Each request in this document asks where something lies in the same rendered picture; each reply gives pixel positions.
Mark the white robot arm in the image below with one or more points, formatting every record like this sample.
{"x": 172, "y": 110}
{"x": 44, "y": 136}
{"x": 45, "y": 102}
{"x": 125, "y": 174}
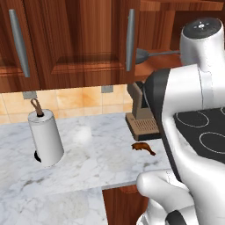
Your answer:
{"x": 190, "y": 96}

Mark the brown raw meat drumstick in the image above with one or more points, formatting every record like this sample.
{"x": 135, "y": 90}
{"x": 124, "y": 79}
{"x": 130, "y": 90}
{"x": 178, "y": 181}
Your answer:
{"x": 142, "y": 146}

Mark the wooden cabinet door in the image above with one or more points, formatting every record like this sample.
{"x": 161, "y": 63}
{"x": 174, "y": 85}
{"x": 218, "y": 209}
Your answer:
{"x": 79, "y": 41}
{"x": 14, "y": 44}

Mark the wooden lower cabinet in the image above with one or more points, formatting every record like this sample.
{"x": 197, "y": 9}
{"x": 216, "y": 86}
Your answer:
{"x": 124, "y": 205}

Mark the beige coffee machine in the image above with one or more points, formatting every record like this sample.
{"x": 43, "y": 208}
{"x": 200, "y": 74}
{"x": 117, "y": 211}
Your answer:
{"x": 142, "y": 120}

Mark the white paper towel roll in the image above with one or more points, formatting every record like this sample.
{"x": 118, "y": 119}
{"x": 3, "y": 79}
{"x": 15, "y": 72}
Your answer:
{"x": 47, "y": 137}

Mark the black paper towel holder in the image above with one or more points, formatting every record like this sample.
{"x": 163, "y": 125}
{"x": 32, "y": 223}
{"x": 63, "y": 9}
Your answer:
{"x": 37, "y": 107}

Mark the black hob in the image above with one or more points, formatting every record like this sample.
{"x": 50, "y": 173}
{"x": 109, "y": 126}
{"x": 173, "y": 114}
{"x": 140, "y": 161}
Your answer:
{"x": 211, "y": 129}

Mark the grey wall socket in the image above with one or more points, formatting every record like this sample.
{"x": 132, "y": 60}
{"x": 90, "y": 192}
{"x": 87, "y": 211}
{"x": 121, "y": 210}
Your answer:
{"x": 107, "y": 88}
{"x": 29, "y": 94}

